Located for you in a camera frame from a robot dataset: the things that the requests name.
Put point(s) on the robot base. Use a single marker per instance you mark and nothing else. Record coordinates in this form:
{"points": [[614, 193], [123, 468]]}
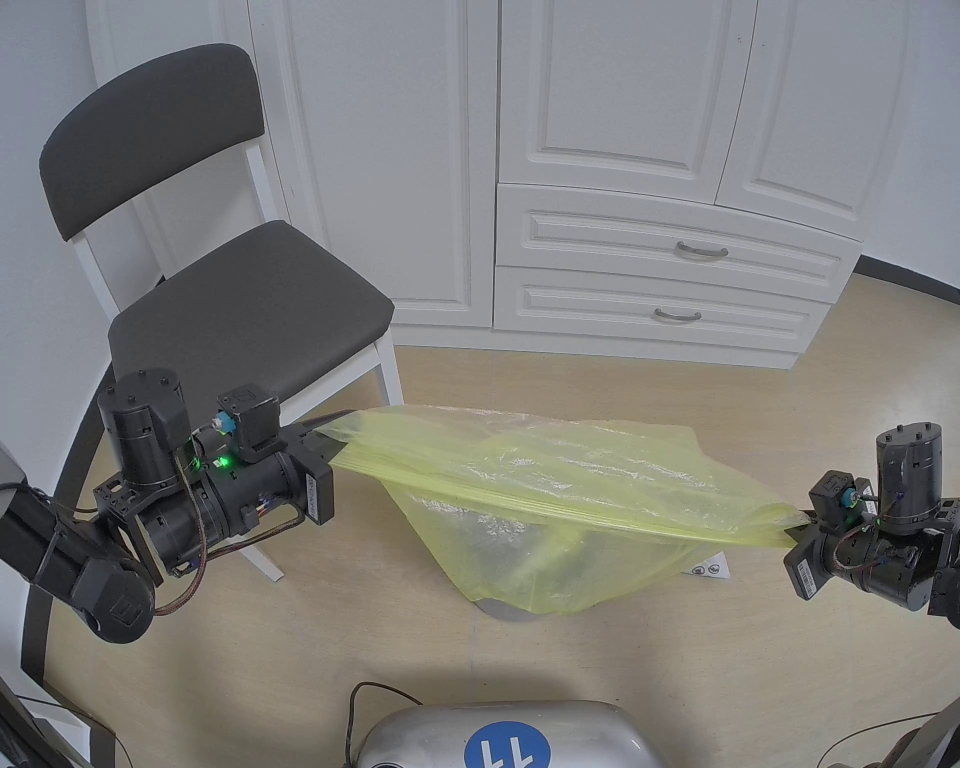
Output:
{"points": [[510, 731]]}

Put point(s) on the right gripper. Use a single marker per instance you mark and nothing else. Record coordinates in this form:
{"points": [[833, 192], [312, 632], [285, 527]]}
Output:
{"points": [[885, 566]]}

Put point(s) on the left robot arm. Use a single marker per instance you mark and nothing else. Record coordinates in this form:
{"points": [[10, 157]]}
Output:
{"points": [[82, 555]]}

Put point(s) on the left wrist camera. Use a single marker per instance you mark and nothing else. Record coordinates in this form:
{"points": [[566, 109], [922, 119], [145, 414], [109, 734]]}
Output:
{"points": [[251, 420]]}

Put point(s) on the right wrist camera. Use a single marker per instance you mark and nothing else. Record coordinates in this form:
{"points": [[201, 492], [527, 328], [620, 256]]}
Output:
{"points": [[836, 499]]}

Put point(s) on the white wardrobe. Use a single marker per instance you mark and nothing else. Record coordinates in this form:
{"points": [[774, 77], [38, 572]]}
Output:
{"points": [[600, 112]]}

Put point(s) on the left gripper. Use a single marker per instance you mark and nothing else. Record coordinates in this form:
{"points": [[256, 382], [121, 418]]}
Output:
{"points": [[255, 491]]}

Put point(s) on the yellow plastic bag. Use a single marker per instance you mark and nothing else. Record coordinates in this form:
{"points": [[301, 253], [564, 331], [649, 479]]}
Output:
{"points": [[562, 480]]}

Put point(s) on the crumpled white printed paper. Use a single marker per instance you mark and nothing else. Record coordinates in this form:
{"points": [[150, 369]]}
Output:
{"points": [[712, 568]]}

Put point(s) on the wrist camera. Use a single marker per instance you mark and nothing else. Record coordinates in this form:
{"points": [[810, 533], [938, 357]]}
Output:
{"points": [[836, 499], [251, 420]]}

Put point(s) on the white chair dark grey seat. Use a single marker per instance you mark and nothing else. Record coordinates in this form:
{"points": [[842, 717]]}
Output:
{"points": [[247, 322]]}

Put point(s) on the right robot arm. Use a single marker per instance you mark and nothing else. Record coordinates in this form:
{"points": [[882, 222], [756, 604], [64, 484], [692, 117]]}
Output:
{"points": [[907, 480]]}

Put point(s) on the white trash bin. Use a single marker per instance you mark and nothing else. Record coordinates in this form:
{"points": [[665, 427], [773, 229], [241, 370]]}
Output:
{"points": [[517, 610]]}

